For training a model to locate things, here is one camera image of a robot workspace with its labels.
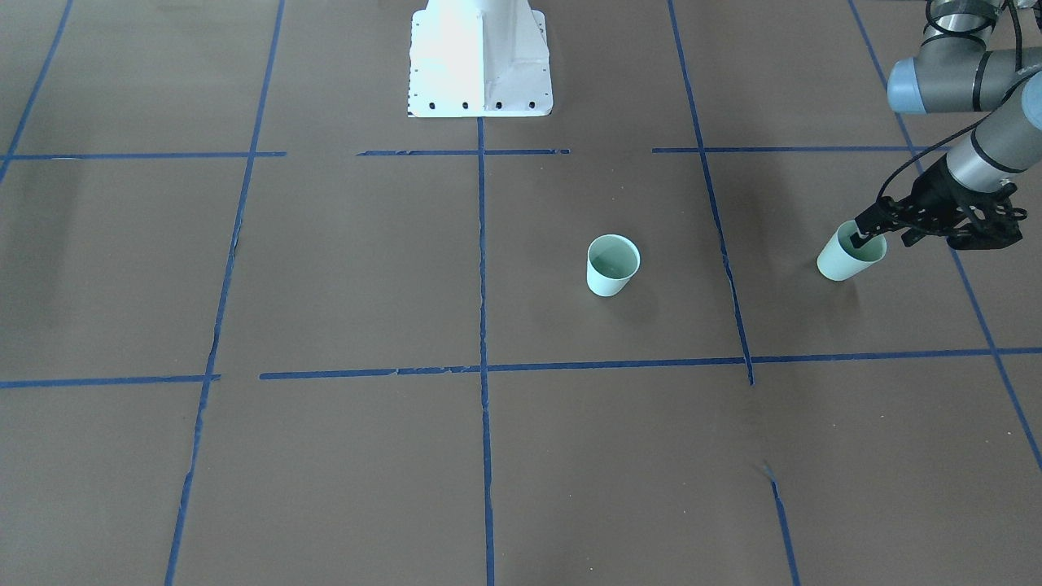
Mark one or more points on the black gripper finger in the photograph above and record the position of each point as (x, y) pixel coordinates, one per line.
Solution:
(859, 242)
(870, 225)

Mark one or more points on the green cup standing on table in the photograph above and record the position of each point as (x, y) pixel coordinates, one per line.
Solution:
(612, 260)

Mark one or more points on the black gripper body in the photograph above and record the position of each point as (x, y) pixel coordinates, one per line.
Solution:
(930, 190)

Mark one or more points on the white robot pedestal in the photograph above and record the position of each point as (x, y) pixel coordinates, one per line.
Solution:
(469, 59)

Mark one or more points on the green cup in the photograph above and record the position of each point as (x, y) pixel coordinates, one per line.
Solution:
(612, 260)
(840, 259)

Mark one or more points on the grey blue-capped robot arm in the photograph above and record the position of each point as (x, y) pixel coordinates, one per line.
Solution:
(955, 71)

